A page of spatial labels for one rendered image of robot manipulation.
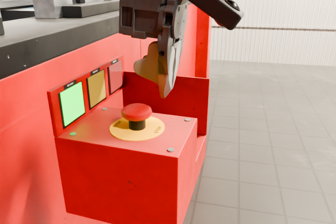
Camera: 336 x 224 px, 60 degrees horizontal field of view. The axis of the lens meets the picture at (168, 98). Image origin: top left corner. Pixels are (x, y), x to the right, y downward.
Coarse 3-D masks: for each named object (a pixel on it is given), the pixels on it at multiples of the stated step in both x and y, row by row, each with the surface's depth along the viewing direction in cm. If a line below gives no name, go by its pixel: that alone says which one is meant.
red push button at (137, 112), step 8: (128, 104) 38; (136, 104) 38; (144, 104) 38; (128, 112) 36; (136, 112) 36; (144, 112) 36; (128, 120) 38; (136, 120) 36; (144, 120) 38; (136, 128) 37
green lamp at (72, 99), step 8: (72, 88) 37; (80, 88) 39; (64, 96) 36; (72, 96) 38; (80, 96) 39; (64, 104) 36; (72, 104) 38; (80, 104) 40; (64, 112) 36; (72, 112) 38; (80, 112) 40; (64, 120) 37; (72, 120) 38
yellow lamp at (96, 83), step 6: (102, 72) 44; (90, 78) 41; (96, 78) 43; (102, 78) 45; (90, 84) 42; (96, 84) 43; (102, 84) 45; (90, 90) 42; (96, 90) 43; (102, 90) 45; (90, 96) 42; (96, 96) 44; (102, 96) 45; (90, 102) 42; (96, 102) 44
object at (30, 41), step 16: (96, 16) 77; (112, 16) 77; (16, 32) 52; (32, 32) 52; (48, 32) 52; (64, 32) 56; (80, 32) 62; (96, 32) 69; (112, 32) 77; (0, 48) 41; (16, 48) 44; (32, 48) 47; (48, 48) 51; (64, 48) 56; (0, 64) 41; (16, 64) 44; (32, 64) 48
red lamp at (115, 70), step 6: (120, 60) 50; (114, 66) 48; (120, 66) 50; (114, 72) 48; (120, 72) 51; (114, 78) 49; (120, 78) 51; (114, 84) 49; (120, 84) 51; (114, 90) 49
